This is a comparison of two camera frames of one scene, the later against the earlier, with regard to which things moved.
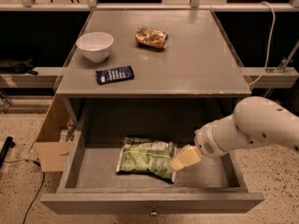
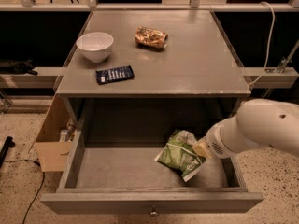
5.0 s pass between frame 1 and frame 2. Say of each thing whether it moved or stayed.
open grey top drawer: stayed
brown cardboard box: stayed
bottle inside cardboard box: stayed
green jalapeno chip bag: moved
